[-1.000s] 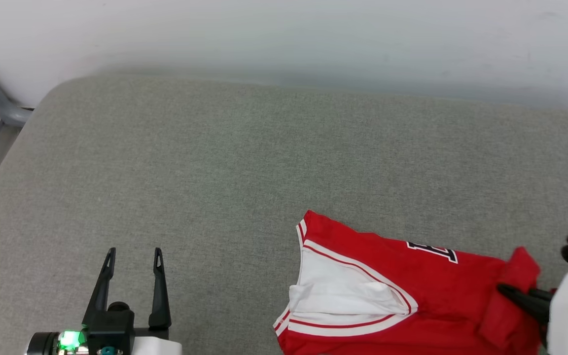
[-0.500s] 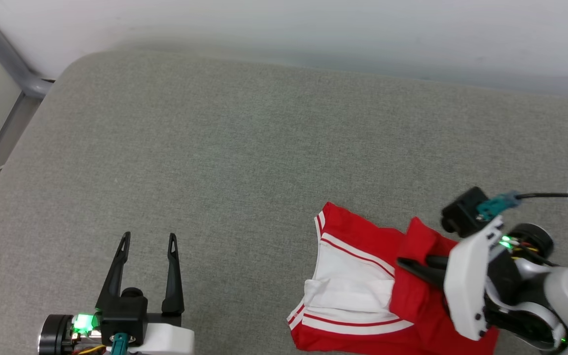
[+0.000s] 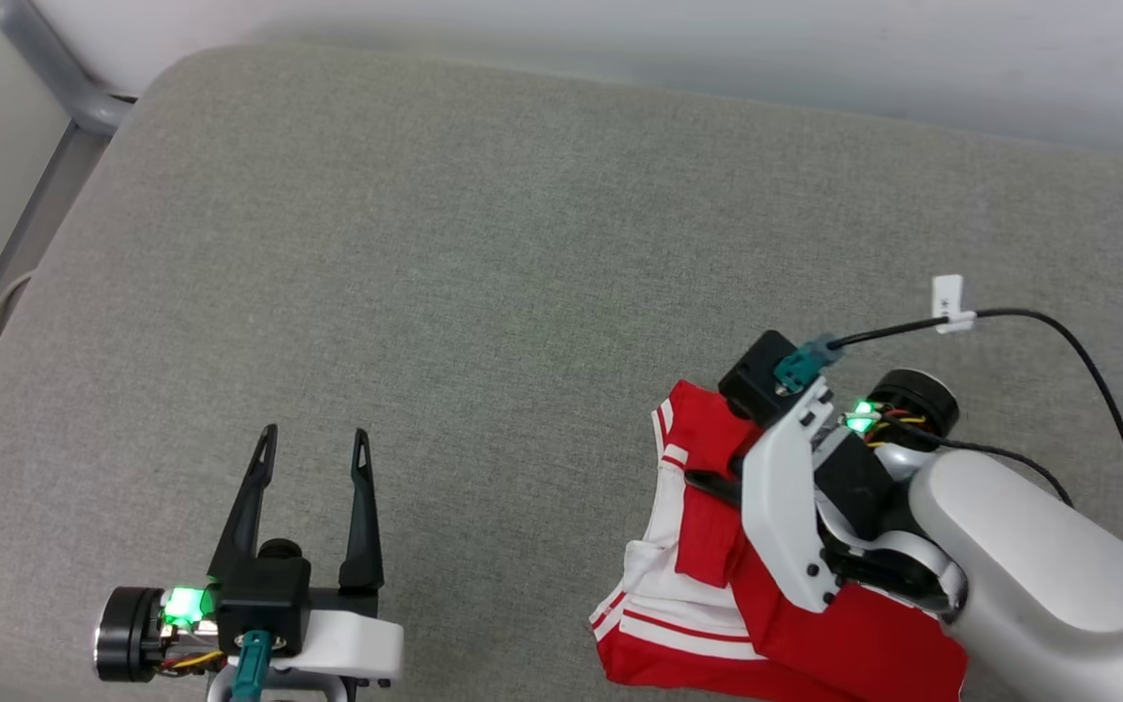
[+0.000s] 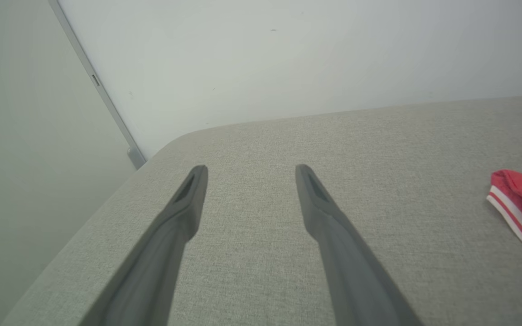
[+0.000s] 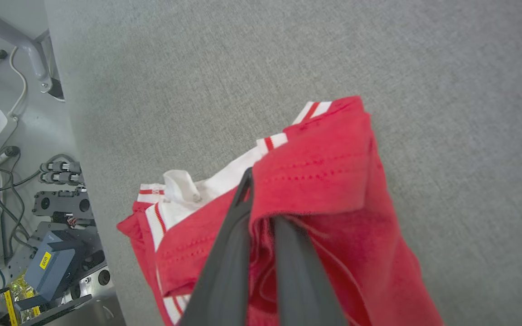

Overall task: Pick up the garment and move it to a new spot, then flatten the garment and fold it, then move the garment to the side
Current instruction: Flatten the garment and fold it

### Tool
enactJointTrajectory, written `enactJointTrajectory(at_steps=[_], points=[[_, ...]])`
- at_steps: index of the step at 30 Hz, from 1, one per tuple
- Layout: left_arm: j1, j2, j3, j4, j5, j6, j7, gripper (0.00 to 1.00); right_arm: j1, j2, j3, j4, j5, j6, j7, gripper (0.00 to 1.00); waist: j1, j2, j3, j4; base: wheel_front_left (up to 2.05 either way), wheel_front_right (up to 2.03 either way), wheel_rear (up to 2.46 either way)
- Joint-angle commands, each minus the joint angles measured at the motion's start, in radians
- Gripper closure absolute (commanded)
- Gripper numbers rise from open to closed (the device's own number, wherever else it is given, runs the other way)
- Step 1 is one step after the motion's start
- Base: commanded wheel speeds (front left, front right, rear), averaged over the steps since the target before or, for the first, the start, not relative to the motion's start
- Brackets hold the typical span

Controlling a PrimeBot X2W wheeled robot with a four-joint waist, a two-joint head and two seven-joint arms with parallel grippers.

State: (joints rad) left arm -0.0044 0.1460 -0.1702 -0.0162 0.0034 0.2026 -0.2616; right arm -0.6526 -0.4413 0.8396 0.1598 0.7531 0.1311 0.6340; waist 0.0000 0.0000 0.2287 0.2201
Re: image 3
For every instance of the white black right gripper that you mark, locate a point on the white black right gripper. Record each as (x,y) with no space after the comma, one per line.
(776,487)

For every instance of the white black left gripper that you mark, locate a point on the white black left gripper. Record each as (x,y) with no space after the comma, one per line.
(352,643)

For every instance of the red and white jersey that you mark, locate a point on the red and white jersey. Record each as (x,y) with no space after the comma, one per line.
(708,536)

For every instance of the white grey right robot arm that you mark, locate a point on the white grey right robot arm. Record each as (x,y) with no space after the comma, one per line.
(1039,575)

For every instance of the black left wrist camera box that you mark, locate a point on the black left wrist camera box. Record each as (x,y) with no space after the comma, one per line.
(264,604)

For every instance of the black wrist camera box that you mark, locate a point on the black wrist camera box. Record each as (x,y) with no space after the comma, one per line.
(264,604)
(755,380)

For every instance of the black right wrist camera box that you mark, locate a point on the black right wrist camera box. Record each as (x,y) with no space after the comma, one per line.
(755,380)

